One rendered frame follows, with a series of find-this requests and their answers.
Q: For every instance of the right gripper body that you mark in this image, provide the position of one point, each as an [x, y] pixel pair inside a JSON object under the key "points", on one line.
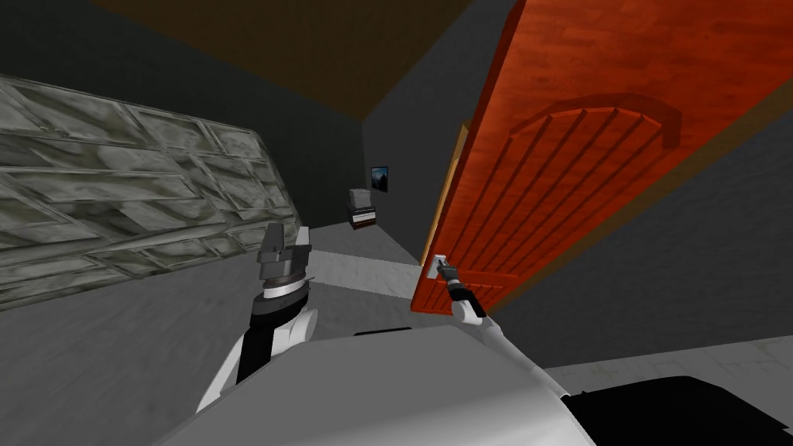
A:
{"points": [[448, 273]]}

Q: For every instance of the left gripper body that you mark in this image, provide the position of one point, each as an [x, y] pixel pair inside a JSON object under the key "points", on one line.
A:
{"points": [[283, 261]]}

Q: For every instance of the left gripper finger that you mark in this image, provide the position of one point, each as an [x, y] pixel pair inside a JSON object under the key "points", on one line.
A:
{"points": [[274, 236], [303, 236]]}

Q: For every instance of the red wooden door leaf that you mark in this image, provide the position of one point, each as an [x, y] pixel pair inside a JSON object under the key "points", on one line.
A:
{"points": [[595, 142]]}

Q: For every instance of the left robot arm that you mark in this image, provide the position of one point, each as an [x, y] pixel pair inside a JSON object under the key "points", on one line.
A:
{"points": [[272, 328]]}

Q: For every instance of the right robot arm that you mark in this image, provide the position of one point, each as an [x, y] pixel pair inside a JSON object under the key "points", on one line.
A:
{"points": [[557, 384]]}

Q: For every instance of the small cabinet with grey box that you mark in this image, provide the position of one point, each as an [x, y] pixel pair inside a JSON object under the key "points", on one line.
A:
{"points": [[361, 207]]}

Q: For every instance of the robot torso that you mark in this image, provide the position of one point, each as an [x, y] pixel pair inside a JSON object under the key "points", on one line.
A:
{"points": [[396, 396]]}

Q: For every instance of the dark framed wall picture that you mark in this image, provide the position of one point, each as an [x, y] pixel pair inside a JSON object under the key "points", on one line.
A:
{"points": [[380, 178]]}

